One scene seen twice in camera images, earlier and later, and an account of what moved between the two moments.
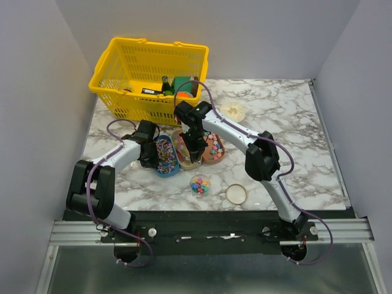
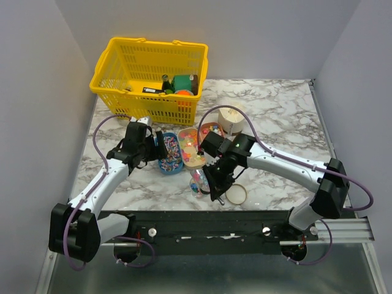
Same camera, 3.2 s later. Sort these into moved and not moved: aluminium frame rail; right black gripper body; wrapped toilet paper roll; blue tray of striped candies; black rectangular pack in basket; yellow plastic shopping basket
Moved: blue tray of striped candies; right black gripper body
Not moved: yellow plastic shopping basket; wrapped toilet paper roll; black rectangular pack in basket; aluminium frame rail
